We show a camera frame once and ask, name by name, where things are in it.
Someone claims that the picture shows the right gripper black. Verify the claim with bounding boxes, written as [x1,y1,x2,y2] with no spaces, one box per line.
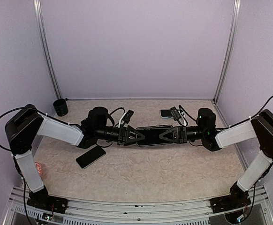
[159,125,207,143]

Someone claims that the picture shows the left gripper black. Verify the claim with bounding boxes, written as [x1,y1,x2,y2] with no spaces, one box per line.
[96,124,145,146]

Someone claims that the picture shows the black phone case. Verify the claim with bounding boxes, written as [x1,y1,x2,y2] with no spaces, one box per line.
[136,125,173,148]

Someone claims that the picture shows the light blue phone case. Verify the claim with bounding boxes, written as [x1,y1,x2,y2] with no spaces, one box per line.
[159,109,174,120]

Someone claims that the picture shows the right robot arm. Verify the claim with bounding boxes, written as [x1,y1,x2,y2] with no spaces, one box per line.
[159,108,273,208]

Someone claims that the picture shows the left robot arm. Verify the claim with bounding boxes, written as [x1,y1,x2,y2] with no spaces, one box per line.
[5,104,145,209]

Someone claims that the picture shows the dark green mug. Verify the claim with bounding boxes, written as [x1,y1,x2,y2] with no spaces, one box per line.
[53,98,68,117]

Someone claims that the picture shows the red patterned round coaster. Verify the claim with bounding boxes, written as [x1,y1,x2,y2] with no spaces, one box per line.
[35,162,43,176]

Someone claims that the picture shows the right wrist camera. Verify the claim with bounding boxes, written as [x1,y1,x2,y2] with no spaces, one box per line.
[170,106,188,127]

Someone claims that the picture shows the front aluminium rail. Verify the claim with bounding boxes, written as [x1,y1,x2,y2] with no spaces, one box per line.
[1,186,273,225]

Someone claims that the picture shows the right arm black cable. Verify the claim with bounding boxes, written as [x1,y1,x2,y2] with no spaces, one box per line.
[178,92,273,155]

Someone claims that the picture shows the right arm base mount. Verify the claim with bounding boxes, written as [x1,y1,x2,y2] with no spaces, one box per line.
[210,182,251,213]

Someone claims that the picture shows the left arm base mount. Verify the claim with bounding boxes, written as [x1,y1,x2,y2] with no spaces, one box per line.
[27,186,68,214]

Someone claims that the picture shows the right aluminium frame post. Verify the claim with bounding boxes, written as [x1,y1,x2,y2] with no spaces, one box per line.
[213,0,241,104]

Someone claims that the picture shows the aluminium frame post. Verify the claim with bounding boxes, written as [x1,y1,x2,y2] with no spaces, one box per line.
[213,0,241,104]
[33,0,62,99]

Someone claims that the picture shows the left aluminium frame post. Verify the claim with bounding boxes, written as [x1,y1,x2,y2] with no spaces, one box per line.
[33,0,62,99]

